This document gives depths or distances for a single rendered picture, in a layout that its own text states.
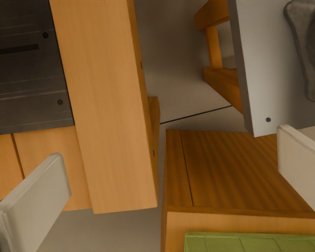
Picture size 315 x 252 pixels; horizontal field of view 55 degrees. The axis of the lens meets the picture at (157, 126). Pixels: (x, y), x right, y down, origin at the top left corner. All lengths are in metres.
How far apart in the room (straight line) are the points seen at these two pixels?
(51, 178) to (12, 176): 0.55
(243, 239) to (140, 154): 0.36
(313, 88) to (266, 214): 0.38
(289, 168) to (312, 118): 0.46
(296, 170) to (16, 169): 0.62
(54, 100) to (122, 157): 0.17
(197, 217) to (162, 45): 0.90
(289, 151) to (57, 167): 0.13
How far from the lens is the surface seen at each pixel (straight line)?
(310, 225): 0.89
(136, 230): 1.78
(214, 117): 1.54
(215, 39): 1.25
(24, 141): 0.69
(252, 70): 0.58
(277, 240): 0.85
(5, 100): 0.66
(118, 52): 0.58
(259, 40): 0.58
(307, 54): 0.59
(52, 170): 0.18
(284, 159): 0.19
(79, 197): 0.70
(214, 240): 0.81
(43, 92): 0.63
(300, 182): 0.17
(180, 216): 0.80
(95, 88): 0.59
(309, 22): 0.58
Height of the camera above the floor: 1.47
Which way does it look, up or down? 75 degrees down
